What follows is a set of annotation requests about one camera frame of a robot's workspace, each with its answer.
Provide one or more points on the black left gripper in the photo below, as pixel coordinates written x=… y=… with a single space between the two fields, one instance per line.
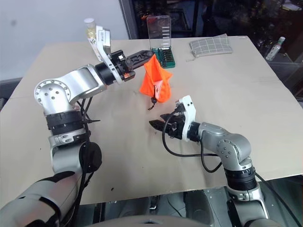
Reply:
x=120 y=65

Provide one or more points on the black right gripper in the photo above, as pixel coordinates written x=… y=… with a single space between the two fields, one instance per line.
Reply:
x=176 y=127

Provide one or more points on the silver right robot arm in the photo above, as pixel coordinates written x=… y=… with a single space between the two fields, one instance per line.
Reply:
x=227 y=146

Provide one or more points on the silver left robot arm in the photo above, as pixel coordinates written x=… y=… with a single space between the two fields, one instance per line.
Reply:
x=78 y=79

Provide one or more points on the grey checked fabric pouch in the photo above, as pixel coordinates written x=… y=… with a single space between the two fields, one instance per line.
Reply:
x=210 y=46

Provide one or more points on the green screwdriver bit case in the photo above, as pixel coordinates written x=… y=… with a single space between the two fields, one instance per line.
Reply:
x=166 y=56

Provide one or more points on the beige paper table cover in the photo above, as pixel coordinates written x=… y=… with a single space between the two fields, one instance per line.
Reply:
x=213 y=94

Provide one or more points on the clear bottle yellow liquid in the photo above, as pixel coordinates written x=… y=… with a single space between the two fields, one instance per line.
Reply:
x=90 y=29

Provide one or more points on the clear bottle green label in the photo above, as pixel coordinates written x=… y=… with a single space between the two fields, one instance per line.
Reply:
x=274 y=48

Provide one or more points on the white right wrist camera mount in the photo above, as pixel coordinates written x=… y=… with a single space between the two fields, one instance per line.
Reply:
x=189 y=113

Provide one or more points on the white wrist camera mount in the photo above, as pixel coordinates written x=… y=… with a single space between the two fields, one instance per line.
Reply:
x=107 y=60
x=189 y=113

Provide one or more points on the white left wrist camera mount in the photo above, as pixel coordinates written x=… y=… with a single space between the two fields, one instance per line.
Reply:
x=107 y=60

